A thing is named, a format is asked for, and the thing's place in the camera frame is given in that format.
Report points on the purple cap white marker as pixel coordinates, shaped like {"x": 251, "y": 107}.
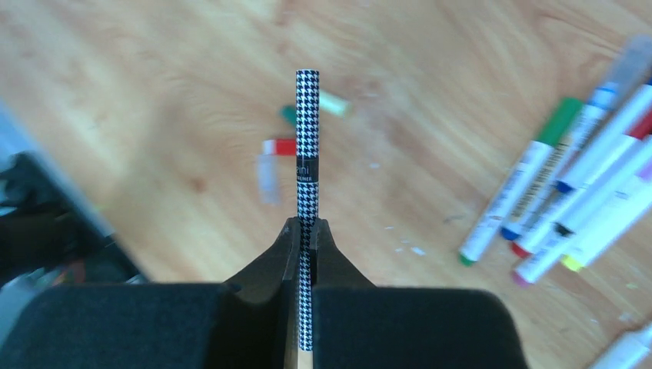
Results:
{"x": 572, "y": 226}

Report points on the clear pen cap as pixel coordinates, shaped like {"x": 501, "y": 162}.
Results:
{"x": 268, "y": 185}

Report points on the black cap white marker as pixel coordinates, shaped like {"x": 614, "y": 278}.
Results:
{"x": 630, "y": 124}

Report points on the yellow cap white marker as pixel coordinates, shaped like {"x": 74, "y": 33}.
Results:
{"x": 621, "y": 212}

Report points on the green cap white marker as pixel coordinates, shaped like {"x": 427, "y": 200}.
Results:
{"x": 627, "y": 351}
{"x": 520, "y": 177}

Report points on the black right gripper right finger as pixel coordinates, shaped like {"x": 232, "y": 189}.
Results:
{"x": 357, "y": 324}

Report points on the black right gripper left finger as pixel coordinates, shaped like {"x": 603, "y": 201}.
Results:
{"x": 246, "y": 321}

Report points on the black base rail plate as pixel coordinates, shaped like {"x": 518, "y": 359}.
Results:
{"x": 42, "y": 228}

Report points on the red pen cap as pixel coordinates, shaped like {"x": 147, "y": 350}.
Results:
{"x": 279, "y": 147}

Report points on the houndstooth pattern pen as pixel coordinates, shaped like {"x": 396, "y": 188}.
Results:
{"x": 307, "y": 181}

